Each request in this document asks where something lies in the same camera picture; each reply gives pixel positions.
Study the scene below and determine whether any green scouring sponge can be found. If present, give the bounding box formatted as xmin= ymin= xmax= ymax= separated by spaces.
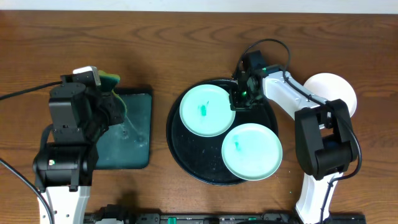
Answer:
xmin=98 ymin=70 xmax=127 ymax=118

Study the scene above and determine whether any mint plate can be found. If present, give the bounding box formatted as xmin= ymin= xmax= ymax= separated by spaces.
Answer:
xmin=179 ymin=84 xmax=236 ymax=137
xmin=221 ymin=123 xmax=283 ymax=181

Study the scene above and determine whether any white plate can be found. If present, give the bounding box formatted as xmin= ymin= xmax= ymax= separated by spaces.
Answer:
xmin=304 ymin=73 xmax=358 ymax=117

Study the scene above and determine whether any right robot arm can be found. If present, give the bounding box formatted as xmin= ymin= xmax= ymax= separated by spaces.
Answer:
xmin=230 ymin=65 xmax=362 ymax=223

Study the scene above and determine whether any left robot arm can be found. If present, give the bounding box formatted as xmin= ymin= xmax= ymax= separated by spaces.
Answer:
xmin=33 ymin=73 xmax=127 ymax=223

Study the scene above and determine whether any black rectangular water tray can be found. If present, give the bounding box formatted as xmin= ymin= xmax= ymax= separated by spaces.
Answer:
xmin=96 ymin=88 xmax=152 ymax=170

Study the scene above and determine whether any black round tray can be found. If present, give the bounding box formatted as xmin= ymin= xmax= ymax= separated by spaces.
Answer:
xmin=166 ymin=78 xmax=279 ymax=185

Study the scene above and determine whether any right black cable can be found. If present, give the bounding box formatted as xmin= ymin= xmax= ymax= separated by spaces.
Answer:
xmin=234 ymin=38 xmax=363 ymax=224

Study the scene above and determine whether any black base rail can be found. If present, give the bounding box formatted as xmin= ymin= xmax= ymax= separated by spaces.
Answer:
xmin=83 ymin=204 xmax=367 ymax=224

